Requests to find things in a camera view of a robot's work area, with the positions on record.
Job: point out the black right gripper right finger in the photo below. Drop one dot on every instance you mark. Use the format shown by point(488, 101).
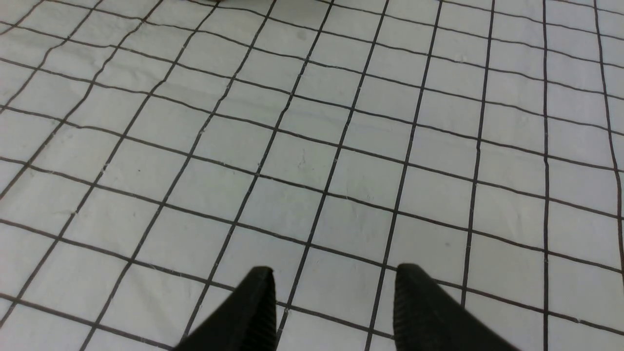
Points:
point(426, 318)

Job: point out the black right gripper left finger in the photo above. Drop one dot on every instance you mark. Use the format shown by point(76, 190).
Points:
point(245, 320)

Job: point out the white black-grid tablecloth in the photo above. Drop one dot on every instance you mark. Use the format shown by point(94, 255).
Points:
point(154, 151)

